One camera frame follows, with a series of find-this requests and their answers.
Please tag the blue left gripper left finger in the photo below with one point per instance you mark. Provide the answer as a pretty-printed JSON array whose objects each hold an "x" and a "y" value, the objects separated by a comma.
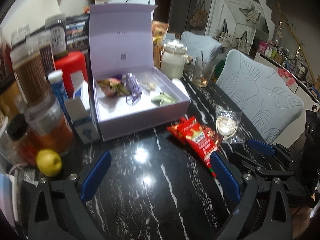
[{"x": 92, "y": 175}]

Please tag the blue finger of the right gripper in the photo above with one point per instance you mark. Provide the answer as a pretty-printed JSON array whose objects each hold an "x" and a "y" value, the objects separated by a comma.
[{"x": 261, "y": 147}]

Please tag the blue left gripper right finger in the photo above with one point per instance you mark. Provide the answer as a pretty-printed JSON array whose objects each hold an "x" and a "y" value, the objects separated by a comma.
[{"x": 228, "y": 176}]

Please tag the long red snack packet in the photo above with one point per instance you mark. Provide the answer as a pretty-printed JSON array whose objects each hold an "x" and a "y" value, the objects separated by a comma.
[{"x": 200, "y": 138}]

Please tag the near light blue chair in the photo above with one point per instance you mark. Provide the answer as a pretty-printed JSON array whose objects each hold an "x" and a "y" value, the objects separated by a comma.
[{"x": 261, "y": 94}]

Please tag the light blue chair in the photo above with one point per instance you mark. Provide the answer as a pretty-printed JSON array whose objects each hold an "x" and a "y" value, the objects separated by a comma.
[
  {"x": 198, "y": 45},
  {"x": 261, "y": 94}
]

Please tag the yellow green apple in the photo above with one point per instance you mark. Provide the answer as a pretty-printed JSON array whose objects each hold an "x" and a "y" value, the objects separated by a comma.
[{"x": 48, "y": 162}]

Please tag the orange liquid jar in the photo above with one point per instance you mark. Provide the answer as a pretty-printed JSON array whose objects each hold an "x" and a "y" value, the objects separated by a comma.
[{"x": 48, "y": 122}]

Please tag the white blue carton box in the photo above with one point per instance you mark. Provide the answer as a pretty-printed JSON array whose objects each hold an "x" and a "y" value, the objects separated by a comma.
[{"x": 78, "y": 109}]

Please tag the glass cup with spoon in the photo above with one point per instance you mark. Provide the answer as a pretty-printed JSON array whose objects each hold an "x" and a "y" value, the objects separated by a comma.
[{"x": 203, "y": 71}]

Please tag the pink green candy wrapper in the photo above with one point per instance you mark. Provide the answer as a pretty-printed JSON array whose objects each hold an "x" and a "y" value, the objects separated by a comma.
[{"x": 113, "y": 87}]

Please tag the lavender gift box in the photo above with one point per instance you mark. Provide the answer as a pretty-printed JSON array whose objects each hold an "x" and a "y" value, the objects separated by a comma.
[{"x": 120, "y": 42}]

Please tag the green leaf wrapped packet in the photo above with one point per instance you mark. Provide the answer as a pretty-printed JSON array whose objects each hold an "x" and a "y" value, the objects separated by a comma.
[{"x": 163, "y": 99}]

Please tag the blue white tube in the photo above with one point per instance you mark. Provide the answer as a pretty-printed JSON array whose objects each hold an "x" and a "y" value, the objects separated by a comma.
[{"x": 55, "y": 79}]

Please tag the far light blue chair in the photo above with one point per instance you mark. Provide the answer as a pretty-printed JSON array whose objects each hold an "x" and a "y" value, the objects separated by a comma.
[{"x": 198, "y": 45}]

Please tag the brown powder jar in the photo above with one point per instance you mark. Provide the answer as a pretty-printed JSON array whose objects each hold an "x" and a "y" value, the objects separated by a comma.
[{"x": 29, "y": 72}]

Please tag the cream ceramic teapot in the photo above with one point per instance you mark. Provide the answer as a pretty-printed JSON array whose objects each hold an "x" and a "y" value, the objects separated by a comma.
[{"x": 173, "y": 59}]

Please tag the red plastic container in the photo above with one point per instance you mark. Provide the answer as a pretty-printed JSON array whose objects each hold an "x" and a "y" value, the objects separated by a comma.
[{"x": 75, "y": 61}]

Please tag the hanging brown tote bag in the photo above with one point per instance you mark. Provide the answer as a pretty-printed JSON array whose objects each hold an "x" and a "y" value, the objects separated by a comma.
[{"x": 199, "y": 17}]

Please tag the black snack bag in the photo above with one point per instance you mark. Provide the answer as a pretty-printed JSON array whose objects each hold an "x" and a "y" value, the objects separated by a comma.
[{"x": 77, "y": 32}]

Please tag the dark label jar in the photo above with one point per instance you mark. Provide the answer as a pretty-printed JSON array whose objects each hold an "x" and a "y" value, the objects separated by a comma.
[{"x": 57, "y": 26}]

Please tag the purple drawstring pouch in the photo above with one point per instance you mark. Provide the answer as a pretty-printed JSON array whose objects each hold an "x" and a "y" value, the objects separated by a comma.
[{"x": 133, "y": 88}]

